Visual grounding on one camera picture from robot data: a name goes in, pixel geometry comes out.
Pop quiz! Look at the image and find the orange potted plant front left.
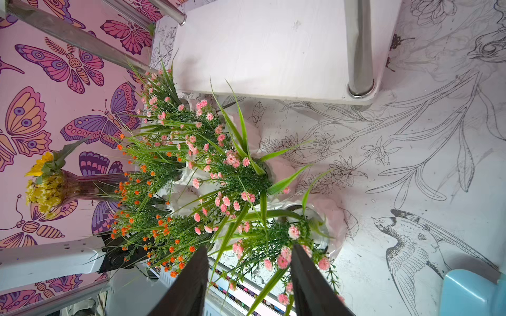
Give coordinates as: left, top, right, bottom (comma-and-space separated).
110, 210, 218, 278

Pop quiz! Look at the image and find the sunflower bouquet in vase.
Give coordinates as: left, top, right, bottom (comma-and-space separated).
25, 138, 130, 215

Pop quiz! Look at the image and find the white two-tier rack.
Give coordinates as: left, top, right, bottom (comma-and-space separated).
7, 0, 402, 107

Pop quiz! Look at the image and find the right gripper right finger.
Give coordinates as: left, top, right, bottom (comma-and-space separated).
291, 244, 354, 316

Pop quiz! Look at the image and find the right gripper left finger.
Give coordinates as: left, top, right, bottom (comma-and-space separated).
148, 247, 209, 316

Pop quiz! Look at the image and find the pink potted plant centre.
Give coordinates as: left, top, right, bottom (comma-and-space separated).
173, 100, 304, 222

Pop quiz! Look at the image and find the orange potted plant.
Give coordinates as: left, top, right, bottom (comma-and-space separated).
110, 210, 218, 278
113, 130, 188, 229

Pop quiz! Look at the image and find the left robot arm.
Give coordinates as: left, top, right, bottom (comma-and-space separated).
1, 235, 147, 292

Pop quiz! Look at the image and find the light blue garden trowel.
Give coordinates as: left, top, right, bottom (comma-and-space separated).
439, 269, 505, 316

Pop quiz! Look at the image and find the orange potted plant middle left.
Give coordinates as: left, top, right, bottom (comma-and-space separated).
113, 130, 188, 229

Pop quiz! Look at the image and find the pink potted plant right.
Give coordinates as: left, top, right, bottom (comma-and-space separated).
210, 187, 346, 315

